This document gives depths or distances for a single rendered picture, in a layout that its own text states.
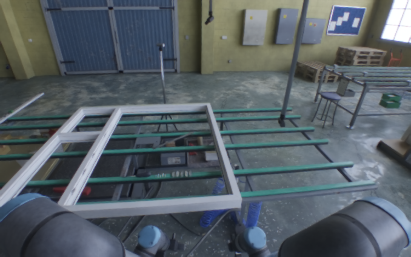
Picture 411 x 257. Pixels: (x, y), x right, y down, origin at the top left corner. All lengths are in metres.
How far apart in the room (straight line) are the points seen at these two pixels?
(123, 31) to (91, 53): 1.29
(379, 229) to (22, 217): 0.66
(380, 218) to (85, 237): 0.56
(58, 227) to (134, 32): 7.21
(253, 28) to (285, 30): 1.14
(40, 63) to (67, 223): 8.51
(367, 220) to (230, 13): 7.33
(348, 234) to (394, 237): 0.10
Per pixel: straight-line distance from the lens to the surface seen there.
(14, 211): 0.55
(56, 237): 0.47
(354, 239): 0.47
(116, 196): 1.54
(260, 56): 8.06
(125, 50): 7.65
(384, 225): 0.53
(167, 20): 7.35
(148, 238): 1.00
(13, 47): 8.71
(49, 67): 8.80
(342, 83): 4.98
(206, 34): 7.09
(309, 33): 8.46
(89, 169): 1.75
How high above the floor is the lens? 1.89
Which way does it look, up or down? 30 degrees down
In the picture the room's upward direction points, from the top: 1 degrees clockwise
